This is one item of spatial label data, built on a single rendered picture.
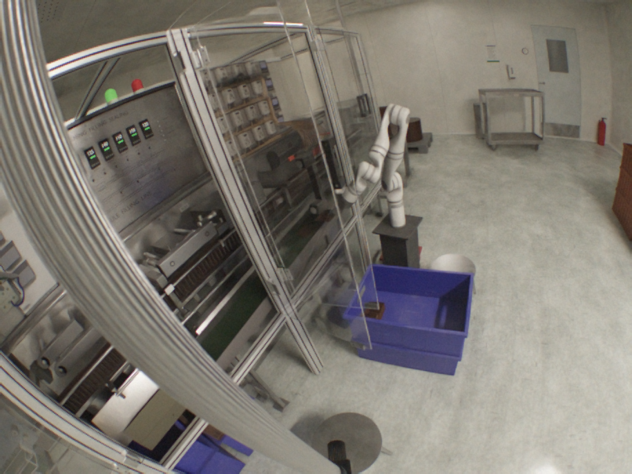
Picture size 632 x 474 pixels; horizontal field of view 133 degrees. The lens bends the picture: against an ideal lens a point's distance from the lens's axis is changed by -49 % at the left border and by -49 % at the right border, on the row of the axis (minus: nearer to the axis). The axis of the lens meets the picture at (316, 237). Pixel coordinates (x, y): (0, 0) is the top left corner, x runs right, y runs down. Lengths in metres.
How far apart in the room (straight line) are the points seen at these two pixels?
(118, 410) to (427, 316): 1.53
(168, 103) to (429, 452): 2.14
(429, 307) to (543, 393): 0.86
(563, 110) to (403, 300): 5.04
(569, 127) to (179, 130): 5.94
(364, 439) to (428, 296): 0.88
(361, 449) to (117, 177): 1.57
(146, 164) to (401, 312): 1.55
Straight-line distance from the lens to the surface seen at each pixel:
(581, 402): 1.79
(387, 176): 1.47
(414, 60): 5.61
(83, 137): 1.35
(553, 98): 5.83
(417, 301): 1.64
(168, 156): 1.46
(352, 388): 1.61
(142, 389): 1.16
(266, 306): 1.25
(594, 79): 6.14
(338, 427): 1.28
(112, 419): 1.20
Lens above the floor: 1.45
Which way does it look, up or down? 31 degrees down
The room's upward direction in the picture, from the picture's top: 18 degrees counter-clockwise
